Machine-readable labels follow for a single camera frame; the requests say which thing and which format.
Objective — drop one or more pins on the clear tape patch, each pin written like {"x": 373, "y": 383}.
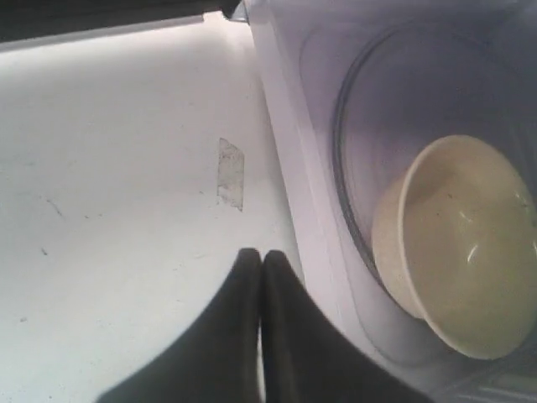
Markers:
{"x": 230, "y": 174}

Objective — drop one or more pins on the cream yellow bowl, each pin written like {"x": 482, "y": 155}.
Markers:
{"x": 454, "y": 243}

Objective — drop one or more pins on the white microwave oven body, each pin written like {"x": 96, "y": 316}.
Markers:
{"x": 304, "y": 51}

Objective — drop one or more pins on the glass microwave turntable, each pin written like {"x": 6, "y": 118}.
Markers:
{"x": 416, "y": 81}

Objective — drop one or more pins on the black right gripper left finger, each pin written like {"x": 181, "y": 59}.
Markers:
{"x": 216, "y": 358}

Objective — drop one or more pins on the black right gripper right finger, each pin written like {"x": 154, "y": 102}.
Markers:
{"x": 305, "y": 358}

